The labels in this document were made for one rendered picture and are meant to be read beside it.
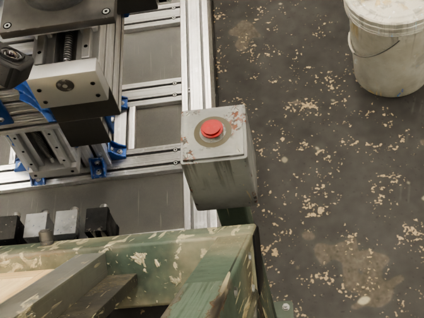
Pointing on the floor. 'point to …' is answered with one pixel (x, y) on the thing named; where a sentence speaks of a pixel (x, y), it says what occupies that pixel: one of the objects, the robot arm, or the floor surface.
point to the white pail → (387, 45)
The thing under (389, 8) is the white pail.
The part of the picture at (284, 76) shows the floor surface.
